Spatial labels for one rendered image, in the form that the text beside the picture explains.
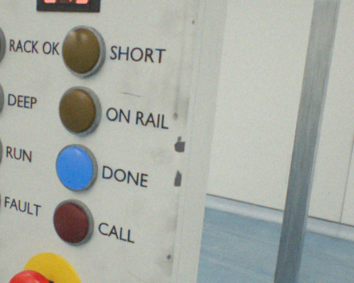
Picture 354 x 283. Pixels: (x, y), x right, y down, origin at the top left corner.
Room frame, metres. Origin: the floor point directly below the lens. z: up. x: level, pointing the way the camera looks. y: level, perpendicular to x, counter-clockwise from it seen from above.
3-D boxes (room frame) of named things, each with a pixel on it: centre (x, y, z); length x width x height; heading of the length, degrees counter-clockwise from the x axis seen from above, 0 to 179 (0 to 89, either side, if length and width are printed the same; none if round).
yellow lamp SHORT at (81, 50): (0.30, 0.04, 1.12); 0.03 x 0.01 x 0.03; 62
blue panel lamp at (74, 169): (0.30, 0.04, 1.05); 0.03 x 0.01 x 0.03; 62
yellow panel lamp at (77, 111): (0.30, 0.04, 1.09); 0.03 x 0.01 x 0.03; 62
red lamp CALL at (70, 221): (0.30, 0.04, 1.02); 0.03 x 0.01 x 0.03; 62
